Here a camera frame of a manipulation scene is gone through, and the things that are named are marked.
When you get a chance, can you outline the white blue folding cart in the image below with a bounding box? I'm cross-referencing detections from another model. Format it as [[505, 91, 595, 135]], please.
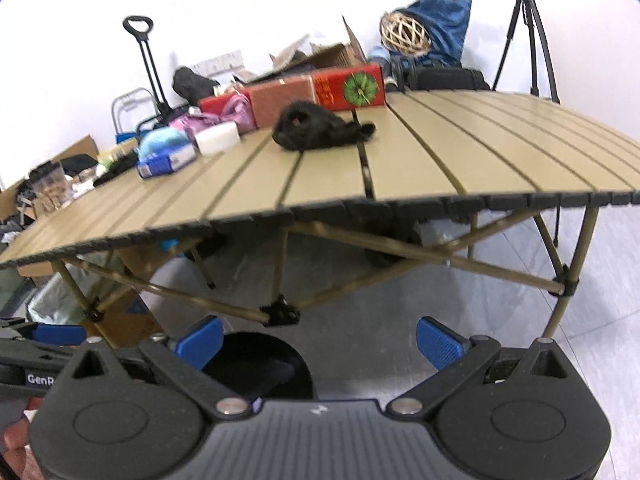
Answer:
[[112, 87, 157, 136]]

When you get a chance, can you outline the black knit hat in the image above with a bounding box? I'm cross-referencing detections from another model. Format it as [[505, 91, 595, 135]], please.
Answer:
[[271, 101, 377, 152]]

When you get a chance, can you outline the tan folding table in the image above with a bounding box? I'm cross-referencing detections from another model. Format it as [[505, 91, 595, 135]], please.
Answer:
[[0, 89, 640, 342]]

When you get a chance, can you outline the black bag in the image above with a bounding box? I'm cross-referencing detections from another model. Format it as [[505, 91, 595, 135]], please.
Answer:
[[172, 66, 221, 107]]

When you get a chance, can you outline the clear snack jar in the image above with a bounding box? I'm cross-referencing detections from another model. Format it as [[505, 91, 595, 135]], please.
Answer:
[[29, 160, 69, 212]]

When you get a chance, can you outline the light green bin liner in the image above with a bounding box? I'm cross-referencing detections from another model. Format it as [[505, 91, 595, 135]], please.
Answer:
[[27, 265, 87, 326]]

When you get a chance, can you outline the white wall power strip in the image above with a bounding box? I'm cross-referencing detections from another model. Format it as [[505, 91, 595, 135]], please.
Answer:
[[192, 50, 246, 77]]

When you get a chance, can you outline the brick coloured block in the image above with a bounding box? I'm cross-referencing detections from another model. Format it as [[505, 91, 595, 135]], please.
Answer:
[[247, 77, 322, 129]]

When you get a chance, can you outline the open cardboard box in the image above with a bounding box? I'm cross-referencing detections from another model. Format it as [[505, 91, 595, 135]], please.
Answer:
[[269, 15, 372, 82]]

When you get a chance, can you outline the black round bin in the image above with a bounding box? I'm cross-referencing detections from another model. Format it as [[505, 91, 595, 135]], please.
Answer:
[[202, 331, 315, 403]]

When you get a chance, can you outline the black backpack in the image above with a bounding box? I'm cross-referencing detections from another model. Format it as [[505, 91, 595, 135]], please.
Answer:
[[399, 66, 492, 93]]

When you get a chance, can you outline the person's left hand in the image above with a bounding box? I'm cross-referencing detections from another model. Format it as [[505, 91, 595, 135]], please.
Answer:
[[0, 395, 47, 480]]

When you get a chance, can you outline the blue water bottle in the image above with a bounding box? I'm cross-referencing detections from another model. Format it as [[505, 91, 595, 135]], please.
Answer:
[[369, 44, 397, 69]]

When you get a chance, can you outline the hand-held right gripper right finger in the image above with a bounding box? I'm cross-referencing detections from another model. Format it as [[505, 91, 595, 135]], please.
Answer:
[[386, 316, 569, 421]]

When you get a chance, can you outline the black camera tripod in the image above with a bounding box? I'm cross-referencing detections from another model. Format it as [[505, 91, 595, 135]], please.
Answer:
[[492, 0, 562, 106]]

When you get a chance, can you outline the black trolley handle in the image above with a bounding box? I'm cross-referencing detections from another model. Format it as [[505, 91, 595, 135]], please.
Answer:
[[122, 15, 174, 117]]

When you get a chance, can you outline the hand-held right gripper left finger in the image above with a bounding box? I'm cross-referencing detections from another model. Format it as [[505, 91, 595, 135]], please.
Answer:
[[72, 316, 252, 422]]

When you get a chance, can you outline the purple shiny pouch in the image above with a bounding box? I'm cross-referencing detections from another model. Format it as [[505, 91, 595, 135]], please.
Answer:
[[169, 92, 257, 137]]

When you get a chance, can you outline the light blue fluffy cloth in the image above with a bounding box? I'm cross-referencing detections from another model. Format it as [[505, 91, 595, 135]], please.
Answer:
[[137, 127, 190, 159]]

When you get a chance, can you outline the wicker ball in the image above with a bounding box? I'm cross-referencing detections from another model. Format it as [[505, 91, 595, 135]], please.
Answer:
[[379, 12, 434, 54]]

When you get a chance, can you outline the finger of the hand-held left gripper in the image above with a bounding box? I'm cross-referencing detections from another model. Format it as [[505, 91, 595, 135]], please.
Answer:
[[37, 324, 87, 347]]

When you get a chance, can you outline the blue white carton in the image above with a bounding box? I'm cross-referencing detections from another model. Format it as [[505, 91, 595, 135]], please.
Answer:
[[135, 143, 199, 181]]

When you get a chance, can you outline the lined cardboard box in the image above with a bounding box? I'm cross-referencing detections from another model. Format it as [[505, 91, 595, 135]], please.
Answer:
[[27, 247, 168, 352]]

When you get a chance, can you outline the small black knit cloth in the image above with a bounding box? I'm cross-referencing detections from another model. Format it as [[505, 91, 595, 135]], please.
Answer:
[[94, 152, 139, 187]]

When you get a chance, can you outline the blue fabric bag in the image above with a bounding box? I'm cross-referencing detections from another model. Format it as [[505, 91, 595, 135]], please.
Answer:
[[399, 0, 474, 69]]

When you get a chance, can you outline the red gift box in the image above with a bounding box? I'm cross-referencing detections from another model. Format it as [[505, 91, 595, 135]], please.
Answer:
[[198, 64, 387, 129]]

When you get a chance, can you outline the large cardboard box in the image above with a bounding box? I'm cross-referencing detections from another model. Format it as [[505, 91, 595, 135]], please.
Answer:
[[0, 134, 101, 221]]

